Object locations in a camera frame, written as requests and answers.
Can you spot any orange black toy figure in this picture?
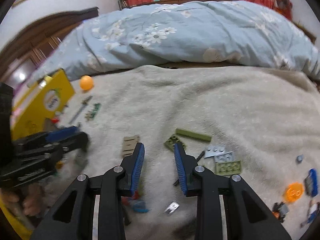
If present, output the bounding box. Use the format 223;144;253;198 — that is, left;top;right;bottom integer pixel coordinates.
272;202;290;223

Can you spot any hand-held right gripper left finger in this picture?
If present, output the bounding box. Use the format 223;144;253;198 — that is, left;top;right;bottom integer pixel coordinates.
30;142;145;240

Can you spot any tan toy brick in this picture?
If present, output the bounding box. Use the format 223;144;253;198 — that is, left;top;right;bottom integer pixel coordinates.
122;135;140;158

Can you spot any olive green long brick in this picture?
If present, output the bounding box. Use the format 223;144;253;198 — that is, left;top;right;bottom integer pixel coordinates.
175;128;212;142

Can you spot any blue floral duvet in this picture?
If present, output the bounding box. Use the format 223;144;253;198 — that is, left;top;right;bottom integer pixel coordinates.
25;0;320;83

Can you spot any olive green studded plate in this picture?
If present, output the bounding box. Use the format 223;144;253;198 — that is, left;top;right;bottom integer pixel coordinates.
215;160;243;175

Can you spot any olive green wedge brick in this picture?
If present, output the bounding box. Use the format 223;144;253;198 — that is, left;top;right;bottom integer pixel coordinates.
164;135;187;152

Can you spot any red blue toy piece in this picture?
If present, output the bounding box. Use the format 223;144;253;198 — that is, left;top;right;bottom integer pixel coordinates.
122;191;150;213

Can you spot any grey toy sword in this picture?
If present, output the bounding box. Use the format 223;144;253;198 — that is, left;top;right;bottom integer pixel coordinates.
69;95;93;125

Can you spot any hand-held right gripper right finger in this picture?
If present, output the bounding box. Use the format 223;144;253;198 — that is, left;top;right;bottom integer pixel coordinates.
174;143;293;240

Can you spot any beige fleece blanket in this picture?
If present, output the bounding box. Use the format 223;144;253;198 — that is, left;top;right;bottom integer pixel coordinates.
15;65;320;240

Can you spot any light grey plate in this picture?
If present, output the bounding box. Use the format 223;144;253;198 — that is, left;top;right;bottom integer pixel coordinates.
204;145;233;158
214;152;235;163

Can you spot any orange ball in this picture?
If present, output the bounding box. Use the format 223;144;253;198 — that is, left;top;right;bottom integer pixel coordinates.
79;75;94;90

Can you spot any yellow cardboard box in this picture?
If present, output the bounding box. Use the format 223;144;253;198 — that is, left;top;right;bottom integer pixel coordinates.
0;69;76;239

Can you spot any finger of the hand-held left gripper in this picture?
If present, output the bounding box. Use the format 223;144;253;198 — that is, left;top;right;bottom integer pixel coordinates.
14;126;78;150
19;131;90;163

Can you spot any dark wooden headboard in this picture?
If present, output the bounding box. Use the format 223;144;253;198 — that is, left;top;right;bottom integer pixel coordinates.
0;6;99;88

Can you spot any red standing fan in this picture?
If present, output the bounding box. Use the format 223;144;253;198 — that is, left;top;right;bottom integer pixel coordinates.
274;0;293;20

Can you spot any person's left hand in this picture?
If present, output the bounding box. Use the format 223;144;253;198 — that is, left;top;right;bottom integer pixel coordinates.
0;184;48;217

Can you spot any green small toy piece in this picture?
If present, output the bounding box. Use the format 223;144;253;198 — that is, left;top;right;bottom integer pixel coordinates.
85;102;102;121

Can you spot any blue white toy piece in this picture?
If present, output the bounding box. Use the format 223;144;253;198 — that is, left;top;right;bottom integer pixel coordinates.
300;200;318;228

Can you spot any orange round disc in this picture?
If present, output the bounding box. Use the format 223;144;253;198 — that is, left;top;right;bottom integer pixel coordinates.
284;182;305;203

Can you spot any silver grey toy piece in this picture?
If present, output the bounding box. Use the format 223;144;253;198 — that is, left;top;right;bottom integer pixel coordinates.
164;201;180;214

